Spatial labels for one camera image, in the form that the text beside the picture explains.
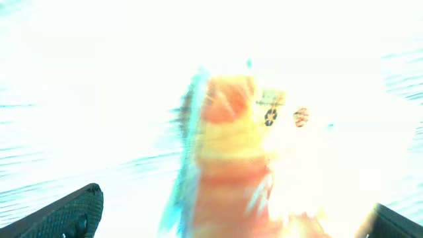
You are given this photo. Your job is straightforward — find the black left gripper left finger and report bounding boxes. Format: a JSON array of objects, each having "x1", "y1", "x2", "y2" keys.
[{"x1": 1, "y1": 183, "x2": 104, "y2": 238}]

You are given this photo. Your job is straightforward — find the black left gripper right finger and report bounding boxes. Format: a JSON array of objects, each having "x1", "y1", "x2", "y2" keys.
[{"x1": 355, "y1": 203, "x2": 422, "y2": 238}]

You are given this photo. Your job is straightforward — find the teal wet wipes pack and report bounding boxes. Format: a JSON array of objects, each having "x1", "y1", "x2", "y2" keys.
[{"x1": 157, "y1": 71, "x2": 335, "y2": 238}]

